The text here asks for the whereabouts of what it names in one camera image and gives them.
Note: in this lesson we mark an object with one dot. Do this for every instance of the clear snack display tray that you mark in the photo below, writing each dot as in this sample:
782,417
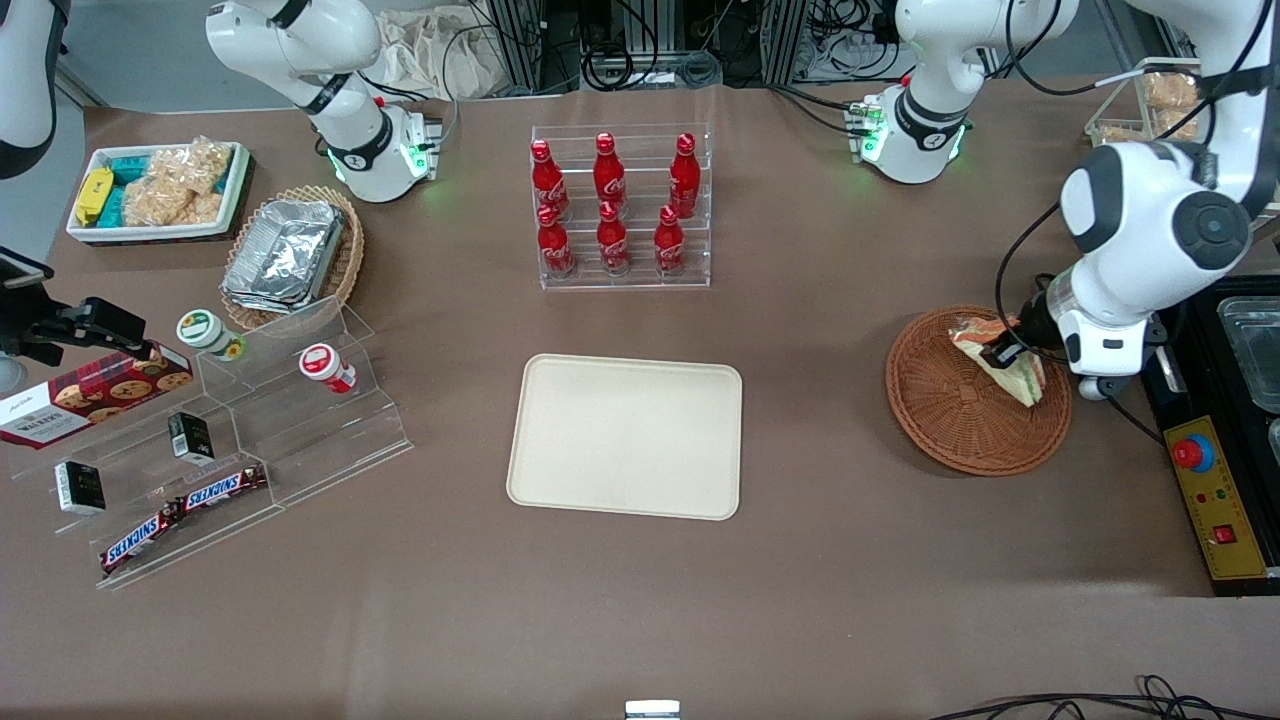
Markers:
1120,125

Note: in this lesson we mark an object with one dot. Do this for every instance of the fried snack bag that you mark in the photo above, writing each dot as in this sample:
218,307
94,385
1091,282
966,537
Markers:
1180,125
1172,92

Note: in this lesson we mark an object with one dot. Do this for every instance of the clear rice cracker bag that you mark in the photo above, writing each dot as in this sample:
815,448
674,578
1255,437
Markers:
200,165
160,205

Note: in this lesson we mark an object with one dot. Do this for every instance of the red cola bottle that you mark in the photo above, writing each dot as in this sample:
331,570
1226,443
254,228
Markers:
555,245
612,240
609,175
548,180
669,245
684,180

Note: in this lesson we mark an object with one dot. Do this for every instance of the aluminium frame post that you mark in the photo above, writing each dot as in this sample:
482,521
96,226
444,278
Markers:
787,40
520,45

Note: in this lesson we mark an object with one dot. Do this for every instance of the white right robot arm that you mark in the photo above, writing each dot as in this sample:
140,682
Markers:
340,40

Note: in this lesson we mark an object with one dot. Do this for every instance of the clear acrylic bottle rack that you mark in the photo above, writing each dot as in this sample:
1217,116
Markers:
645,283

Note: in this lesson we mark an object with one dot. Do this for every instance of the red lid white cup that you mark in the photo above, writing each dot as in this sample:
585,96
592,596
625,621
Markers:
320,362

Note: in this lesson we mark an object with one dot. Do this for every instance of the clear acrylic stepped stand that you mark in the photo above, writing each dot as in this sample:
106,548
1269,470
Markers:
300,440

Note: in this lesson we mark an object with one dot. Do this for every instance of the green lid white cup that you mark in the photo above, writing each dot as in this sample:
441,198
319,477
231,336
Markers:
200,328

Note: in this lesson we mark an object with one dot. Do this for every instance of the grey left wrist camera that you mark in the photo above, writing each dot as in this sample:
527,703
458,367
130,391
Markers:
1095,387

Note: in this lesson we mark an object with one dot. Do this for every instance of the white rectangular bin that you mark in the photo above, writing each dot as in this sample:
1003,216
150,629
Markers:
150,233

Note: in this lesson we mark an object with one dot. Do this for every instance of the aluminium foil container stack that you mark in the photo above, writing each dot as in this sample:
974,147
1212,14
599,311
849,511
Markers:
285,255

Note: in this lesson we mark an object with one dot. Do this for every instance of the small black box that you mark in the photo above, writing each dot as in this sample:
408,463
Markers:
190,437
80,487

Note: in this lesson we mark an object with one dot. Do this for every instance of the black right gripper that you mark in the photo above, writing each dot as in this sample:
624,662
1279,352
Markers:
52,325

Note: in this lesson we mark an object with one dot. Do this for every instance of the beige plastic tray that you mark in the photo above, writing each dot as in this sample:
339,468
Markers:
610,440

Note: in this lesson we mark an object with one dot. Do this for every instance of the round brown wicker basket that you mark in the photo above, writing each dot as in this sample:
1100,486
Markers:
950,430

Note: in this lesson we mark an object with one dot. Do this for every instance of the yellow snack packet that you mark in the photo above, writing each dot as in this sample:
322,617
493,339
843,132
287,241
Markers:
95,195

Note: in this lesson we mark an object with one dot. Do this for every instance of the triangle sandwich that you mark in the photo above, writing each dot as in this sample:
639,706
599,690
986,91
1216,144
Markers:
1025,385

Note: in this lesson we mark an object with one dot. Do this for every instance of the red tartan cookie box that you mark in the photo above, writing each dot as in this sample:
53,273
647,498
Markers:
90,395

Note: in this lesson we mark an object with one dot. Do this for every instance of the oval light wicker basket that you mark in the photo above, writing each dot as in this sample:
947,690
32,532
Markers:
350,260

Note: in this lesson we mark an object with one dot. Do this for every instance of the teal snack packet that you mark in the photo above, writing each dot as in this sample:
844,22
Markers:
128,167

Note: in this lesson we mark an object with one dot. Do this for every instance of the silver metal bracket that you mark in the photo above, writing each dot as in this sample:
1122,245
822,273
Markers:
652,710

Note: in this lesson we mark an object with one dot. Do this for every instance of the Snickers chocolate bar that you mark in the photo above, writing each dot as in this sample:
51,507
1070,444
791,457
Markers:
140,540
222,488

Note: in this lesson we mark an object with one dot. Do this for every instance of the red rocker switch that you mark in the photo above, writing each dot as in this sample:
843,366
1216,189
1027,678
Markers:
1226,534

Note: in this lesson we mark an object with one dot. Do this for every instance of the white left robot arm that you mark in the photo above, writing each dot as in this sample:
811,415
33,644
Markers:
1130,210

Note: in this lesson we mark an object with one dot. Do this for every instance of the red emergency stop button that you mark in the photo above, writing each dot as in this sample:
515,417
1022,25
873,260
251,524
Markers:
1192,453

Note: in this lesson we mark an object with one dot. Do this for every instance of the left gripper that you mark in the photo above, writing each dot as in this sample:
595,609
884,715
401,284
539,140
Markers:
1029,325

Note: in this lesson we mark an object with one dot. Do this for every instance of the black control box yellow panel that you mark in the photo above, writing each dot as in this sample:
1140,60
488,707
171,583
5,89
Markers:
1220,500

